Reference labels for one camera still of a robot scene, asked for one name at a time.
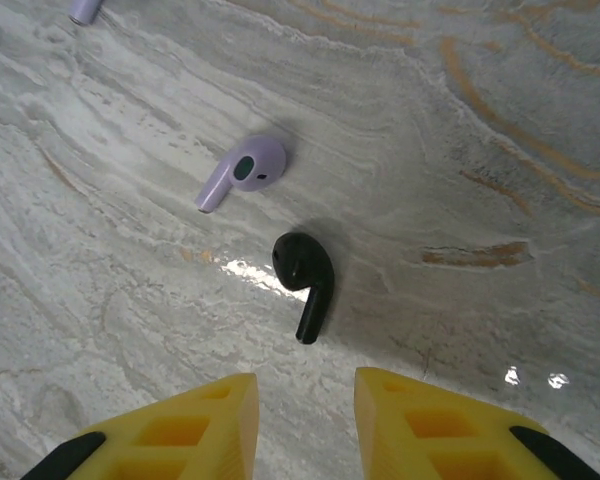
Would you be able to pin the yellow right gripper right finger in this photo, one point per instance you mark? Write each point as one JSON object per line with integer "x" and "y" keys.
{"x": 430, "y": 435}

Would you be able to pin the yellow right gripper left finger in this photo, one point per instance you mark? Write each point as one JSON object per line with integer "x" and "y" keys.
{"x": 180, "y": 435}

